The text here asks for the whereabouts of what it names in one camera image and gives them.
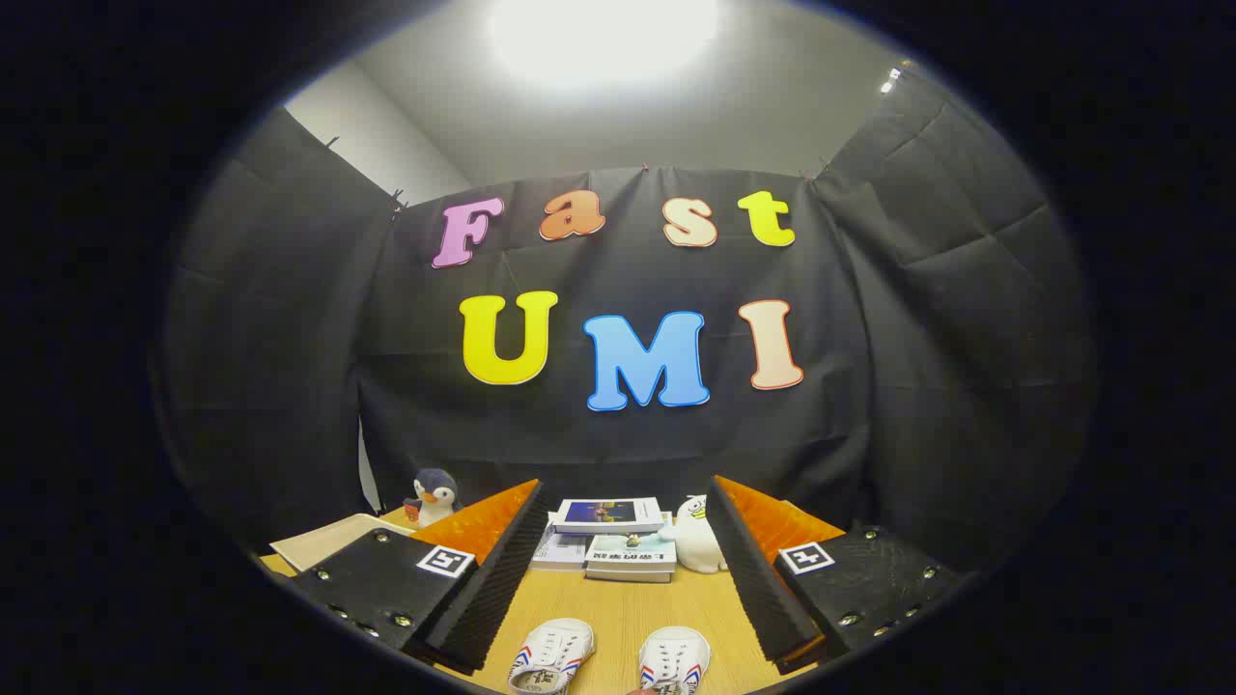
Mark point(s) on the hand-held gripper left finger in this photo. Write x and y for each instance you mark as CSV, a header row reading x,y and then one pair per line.
x,y
492,589

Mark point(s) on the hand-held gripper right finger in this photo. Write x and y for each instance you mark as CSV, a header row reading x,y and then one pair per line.
x,y
763,589

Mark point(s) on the white canvas shoe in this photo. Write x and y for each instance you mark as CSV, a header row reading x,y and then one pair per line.
x,y
674,661
550,656

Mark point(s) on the beige fabric storage box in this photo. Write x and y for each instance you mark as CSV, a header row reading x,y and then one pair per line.
x,y
328,542

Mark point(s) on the plain white book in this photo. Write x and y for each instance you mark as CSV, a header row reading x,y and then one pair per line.
x,y
560,552

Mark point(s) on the white duck plush toy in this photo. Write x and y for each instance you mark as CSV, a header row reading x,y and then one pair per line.
x,y
695,541

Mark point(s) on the penguin plush toy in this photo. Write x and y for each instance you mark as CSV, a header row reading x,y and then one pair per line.
x,y
436,497

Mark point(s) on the grey book under stack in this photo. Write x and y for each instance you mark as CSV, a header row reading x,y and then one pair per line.
x,y
628,576

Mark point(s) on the blue picture cover book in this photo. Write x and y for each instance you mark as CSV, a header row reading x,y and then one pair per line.
x,y
606,514

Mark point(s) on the teal cover book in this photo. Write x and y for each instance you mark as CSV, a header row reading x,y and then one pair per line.
x,y
630,552

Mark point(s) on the black backdrop cloth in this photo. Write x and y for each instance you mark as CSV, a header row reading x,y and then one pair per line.
x,y
869,338

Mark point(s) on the ceiling light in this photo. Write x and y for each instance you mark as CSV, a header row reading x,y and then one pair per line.
x,y
603,39

